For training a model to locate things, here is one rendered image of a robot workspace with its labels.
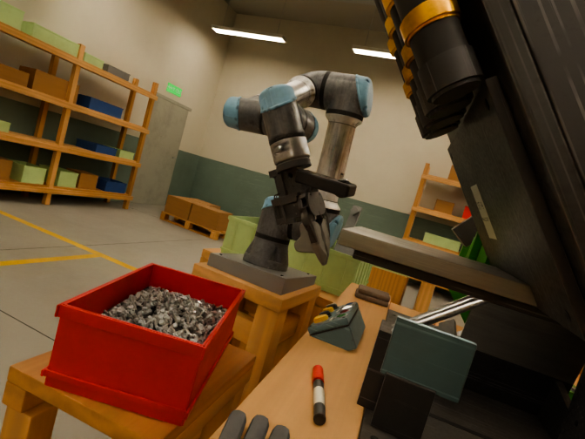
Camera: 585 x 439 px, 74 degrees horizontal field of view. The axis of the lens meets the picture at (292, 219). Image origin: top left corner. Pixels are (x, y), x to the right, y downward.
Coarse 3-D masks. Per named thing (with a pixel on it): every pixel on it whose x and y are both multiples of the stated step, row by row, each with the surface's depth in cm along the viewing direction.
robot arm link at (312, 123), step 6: (306, 114) 83; (312, 114) 88; (306, 120) 82; (312, 120) 86; (264, 126) 88; (306, 126) 83; (312, 126) 86; (318, 126) 91; (264, 132) 89; (306, 132) 85; (312, 132) 88; (306, 138) 88; (312, 138) 91
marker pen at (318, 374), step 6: (318, 366) 58; (318, 372) 56; (318, 378) 54; (318, 384) 52; (318, 390) 51; (318, 396) 49; (324, 396) 50; (318, 402) 48; (324, 402) 48; (318, 408) 47; (324, 408) 47; (318, 414) 45; (324, 414) 46; (318, 420) 45; (324, 420) 45
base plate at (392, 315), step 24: (432, 408) 58; (456, 408) 60; (480, 408) 63; (504, 408) 66; (360, 432) 47; (384, 432) 48; (432, 432) 51; (456, 432) 53; (480, 432) 55; (504, 432) 57; (528, 432) 59
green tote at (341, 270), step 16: (240, 224) 172; (256, 224) 169; (224, 240) 174; (240, 240) 171; (336, 240) 197; (288, 256) 163; (304, 256) 161; (336, 256) 156; (352, 256) 153; (320, 272) 158; (336, 272) 156; (352, 272) 154; (368, 272) 185; (336, 288) 156
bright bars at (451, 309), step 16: (448, 304) 53; (464, 304) 50; (480, 304) 50; (384, 320) 57; (416, 320) 53; (432, 320) 51; (384, 336) 52; (384, 352) 52; (368, 368) 53; (368, 384) 53; (368, 400) 53
